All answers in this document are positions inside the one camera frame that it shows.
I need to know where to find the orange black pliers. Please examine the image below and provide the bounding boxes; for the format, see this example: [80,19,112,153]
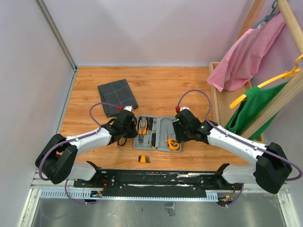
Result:
[138,117,148,145]

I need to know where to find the orange tape measure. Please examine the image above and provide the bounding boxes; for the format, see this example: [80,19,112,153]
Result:
[167,138,180,150]

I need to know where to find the grey plastic tool case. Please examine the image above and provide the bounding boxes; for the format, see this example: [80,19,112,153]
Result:
[133,115,182,152]

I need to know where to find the black yellow thick screwdriver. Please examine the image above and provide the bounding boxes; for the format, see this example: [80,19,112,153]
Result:
[148,117,153,132]

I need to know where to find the black yellow slim screwdriver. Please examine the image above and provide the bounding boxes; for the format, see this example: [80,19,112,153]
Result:
[151,132,156,148]

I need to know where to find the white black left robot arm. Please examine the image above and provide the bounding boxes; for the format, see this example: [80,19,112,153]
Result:
[35,109,137,187]

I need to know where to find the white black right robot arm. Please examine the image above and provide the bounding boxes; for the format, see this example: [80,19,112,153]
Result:
[173,108,292,194]

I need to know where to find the black tape roll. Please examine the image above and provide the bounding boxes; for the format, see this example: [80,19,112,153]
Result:
[117,138,127,146]

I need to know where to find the dark grey checked cloth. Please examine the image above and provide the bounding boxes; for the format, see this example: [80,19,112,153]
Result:
[98,79,138,118]

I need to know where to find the orange black hex key set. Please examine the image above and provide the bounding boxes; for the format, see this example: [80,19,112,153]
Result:
[138,155,150,163]

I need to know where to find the green shirt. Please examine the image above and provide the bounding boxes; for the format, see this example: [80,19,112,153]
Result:
[225,82,287,135]

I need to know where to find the pink shirt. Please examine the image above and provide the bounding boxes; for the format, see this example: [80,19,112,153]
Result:
[207,13,285,92]

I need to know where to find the yellow clothes hanger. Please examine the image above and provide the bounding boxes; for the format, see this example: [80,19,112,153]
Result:
[229,54,303,109]

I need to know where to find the teal clothes hanger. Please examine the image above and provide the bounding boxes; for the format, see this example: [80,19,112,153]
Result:
[252,0,281,29]

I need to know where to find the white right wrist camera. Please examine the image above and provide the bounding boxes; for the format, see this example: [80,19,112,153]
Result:
[180,106,191,113]

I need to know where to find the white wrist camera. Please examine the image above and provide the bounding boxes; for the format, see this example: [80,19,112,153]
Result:
[123,106,134,112]
[180,106,191,113]

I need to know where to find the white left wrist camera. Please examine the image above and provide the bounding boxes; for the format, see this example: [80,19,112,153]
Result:
[123,106,134,112]

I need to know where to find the wooden clothes rack frame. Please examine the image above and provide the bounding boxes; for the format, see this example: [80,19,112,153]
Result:
[210,0,303,138]

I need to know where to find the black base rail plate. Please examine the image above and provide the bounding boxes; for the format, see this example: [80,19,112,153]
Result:
[73,169,241,198]

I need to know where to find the aluminium frame rail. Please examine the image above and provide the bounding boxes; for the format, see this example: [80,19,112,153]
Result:
[28,169,292,201]

